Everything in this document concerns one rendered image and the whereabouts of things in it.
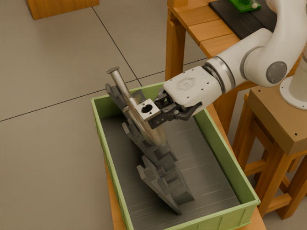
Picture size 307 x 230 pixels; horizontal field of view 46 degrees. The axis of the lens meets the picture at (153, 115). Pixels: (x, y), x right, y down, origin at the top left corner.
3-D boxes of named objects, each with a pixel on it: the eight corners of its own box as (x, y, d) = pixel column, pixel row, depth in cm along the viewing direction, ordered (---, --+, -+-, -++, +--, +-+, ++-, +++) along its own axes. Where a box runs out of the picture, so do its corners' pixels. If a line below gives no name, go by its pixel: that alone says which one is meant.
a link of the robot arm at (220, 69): (208, 49, 82) (197, 56, 81) (230, 65, 75) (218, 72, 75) (217, 77, 87) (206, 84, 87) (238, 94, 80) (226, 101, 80)
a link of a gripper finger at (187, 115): (201, 89, 78) (177, 93, 80) (198, 115, 73) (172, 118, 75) (202, 93, 79) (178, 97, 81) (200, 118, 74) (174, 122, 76)
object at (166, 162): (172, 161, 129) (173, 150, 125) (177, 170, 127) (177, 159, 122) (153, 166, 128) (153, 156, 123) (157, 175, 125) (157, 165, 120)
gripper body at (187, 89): (200, 54, 82) (158, 80, 81) (224, 74, 74) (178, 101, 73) (208, 80, 87) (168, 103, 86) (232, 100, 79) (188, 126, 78)
